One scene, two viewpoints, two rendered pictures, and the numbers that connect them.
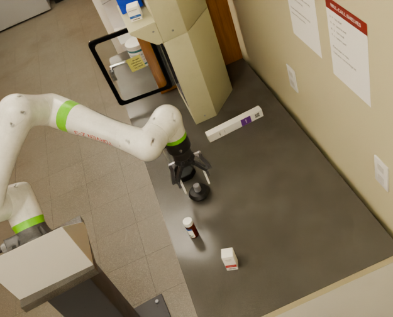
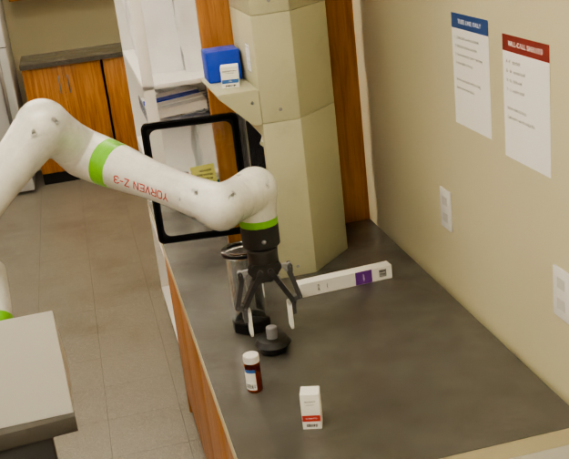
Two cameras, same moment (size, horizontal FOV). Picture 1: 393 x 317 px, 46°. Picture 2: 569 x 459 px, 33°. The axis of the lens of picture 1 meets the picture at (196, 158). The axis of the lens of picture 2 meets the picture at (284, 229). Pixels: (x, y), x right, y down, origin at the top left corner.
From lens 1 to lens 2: 0.92 m
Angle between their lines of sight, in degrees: 24
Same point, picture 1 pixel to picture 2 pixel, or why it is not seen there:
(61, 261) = (26, 382)
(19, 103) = (54, 107)
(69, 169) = not seen: hidden behind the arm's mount
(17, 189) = not seen: outside the picture
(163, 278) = not seen: outside the picture
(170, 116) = (263, 178)
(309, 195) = (450, 361)
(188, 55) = (295, 154)
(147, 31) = (244, 100)
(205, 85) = (309, 213)
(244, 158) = (353, 317)
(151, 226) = not seen: outside the picture
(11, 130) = (29, 142)
